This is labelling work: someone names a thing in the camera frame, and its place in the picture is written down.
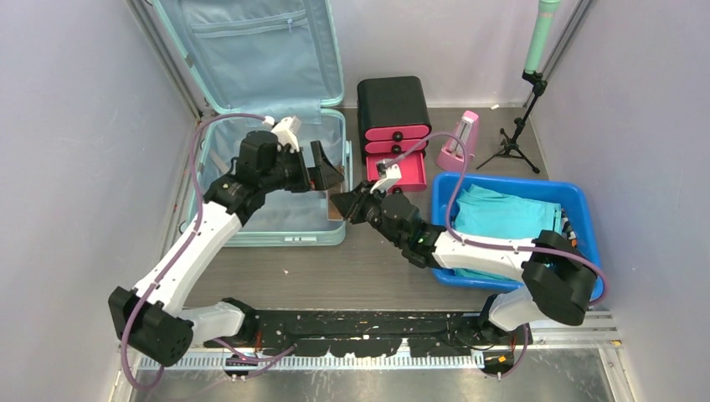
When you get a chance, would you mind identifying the blue plastic tub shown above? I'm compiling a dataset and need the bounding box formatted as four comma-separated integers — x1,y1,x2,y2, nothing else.
430,172,600,265

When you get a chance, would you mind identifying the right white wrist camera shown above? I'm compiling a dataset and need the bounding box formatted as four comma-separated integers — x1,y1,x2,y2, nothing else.
369,161,402,193

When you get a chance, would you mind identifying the pink metronome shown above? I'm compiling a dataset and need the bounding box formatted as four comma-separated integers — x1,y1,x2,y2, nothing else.
435,111,480,172

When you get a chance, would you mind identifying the teal cloth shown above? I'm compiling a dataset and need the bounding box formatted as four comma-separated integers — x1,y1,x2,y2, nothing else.
446,183,564,282

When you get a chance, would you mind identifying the purple cable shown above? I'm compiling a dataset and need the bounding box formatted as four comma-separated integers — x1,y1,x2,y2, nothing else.
383,131,609,379
119,113,301,392

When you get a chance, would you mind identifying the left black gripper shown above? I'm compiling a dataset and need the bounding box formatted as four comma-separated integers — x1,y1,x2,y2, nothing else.
260,141,342,194

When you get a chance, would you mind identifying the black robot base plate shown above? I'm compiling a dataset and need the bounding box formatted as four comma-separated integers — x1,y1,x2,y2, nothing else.
222,310,532,358

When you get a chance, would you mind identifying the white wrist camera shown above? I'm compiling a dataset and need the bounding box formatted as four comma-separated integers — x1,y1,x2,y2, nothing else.
262,116,301,153
369,161,402,193

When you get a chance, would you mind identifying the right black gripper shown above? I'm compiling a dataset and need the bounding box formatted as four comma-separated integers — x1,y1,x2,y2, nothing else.
331,180,404,248

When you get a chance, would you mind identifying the black and pink drawer box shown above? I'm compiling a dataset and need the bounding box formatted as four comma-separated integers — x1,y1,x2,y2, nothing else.
357,75,432,192

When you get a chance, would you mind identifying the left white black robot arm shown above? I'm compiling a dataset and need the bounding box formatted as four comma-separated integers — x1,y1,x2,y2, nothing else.
108,130,344,367

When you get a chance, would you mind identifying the orange black camouflage garment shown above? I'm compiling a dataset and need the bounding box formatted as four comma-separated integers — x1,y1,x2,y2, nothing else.
560,209,579,248

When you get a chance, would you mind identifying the black tripod stand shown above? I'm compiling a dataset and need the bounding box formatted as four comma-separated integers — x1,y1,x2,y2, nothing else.
476,71,548,174

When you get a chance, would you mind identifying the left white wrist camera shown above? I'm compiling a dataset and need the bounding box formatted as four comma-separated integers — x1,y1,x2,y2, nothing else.
262,116,301,153

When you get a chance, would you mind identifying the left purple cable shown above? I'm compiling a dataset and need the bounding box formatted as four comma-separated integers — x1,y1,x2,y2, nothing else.
119,113,301,392

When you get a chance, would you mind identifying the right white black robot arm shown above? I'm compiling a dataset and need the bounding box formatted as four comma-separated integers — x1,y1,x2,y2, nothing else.
331,182,599,344

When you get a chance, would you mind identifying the light blue hard-shell suitcase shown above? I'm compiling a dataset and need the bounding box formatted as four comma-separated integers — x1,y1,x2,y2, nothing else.
149,0,354,249

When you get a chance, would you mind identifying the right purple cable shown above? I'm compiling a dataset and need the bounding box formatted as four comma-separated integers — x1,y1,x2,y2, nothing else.
383,131,609,379

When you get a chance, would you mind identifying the aluminium rail frame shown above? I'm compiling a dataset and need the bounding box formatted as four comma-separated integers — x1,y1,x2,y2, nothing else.
138,312,620,376

